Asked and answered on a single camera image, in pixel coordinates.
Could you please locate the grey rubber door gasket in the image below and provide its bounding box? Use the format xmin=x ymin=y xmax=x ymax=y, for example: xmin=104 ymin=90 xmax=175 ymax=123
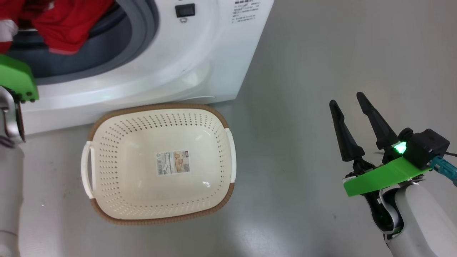
xmin=6 ymin=0 xmax=160 ymax=86

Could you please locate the red garment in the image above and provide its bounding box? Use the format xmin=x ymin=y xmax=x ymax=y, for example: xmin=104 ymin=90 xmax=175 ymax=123
xmin=0 ymin=0 xmax=115 ymax=55

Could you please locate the right cable teal connector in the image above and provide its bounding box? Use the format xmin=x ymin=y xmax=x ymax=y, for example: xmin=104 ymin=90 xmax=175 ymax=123
xmin=430 ymin=152 xmax=457 ymax=187

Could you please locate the printed basket label sticker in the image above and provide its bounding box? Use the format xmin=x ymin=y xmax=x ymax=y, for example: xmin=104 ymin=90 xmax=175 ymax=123
xmin=155 ymin=150 xmax=190 ymax=176

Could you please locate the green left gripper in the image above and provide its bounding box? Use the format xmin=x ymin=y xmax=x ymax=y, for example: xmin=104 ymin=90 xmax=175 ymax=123
xmin=0 ymin=54 xmax=39 ymax=104

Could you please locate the white washing machine body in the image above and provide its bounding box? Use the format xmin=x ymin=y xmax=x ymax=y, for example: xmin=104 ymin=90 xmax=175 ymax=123
xmin=0 ymin=0 xmax=275 ymax=135

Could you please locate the cream perforated laundry basket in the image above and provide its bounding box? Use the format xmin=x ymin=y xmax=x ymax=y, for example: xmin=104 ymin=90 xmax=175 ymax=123
xmin=81 ymin=104 xmax=237 ymax=226

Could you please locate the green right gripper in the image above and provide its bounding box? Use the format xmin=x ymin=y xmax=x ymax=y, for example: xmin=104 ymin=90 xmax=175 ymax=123
xmin=329 ymin=92 xmax=433 ymax=197

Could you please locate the black door latch socket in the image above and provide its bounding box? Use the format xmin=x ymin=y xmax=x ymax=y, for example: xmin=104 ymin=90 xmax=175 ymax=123
xmin=175 ymin=3 xmax=196 ymax=19

